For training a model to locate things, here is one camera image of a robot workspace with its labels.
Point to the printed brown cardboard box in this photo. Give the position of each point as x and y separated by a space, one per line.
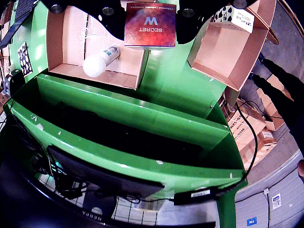
247 133

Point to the green metal shelf unit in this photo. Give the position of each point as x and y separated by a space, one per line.
142 114

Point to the black monitor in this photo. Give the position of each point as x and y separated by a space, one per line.
107 175

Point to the black power adapter brick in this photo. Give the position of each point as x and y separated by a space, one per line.
194 196

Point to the black rounded device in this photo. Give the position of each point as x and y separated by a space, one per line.
16 78

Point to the shallow cardboard tray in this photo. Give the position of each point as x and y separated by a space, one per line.
71 42

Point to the white bottle with teal label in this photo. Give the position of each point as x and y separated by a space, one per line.
95 65

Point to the black laptop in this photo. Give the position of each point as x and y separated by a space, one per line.
21 9

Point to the dark trouser leg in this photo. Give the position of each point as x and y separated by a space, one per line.
285 73
285 104

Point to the blue and white paper notice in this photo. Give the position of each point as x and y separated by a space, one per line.
276 201

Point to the black and white sticker sheet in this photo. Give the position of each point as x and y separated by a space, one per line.
25 59

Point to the red carton box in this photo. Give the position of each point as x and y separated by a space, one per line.
149 26

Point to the open brown cardboard box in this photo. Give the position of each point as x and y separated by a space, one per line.
225 52

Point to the cow print carton box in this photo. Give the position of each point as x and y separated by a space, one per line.
242 20

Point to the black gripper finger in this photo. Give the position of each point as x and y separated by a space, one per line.
187 28
111 23

